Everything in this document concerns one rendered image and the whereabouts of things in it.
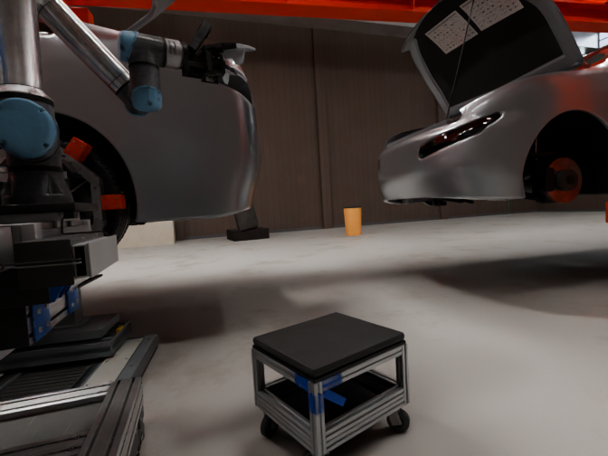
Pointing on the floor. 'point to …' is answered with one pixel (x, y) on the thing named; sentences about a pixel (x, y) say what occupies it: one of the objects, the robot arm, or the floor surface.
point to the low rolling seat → (330, 380)
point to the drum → (353, 220)
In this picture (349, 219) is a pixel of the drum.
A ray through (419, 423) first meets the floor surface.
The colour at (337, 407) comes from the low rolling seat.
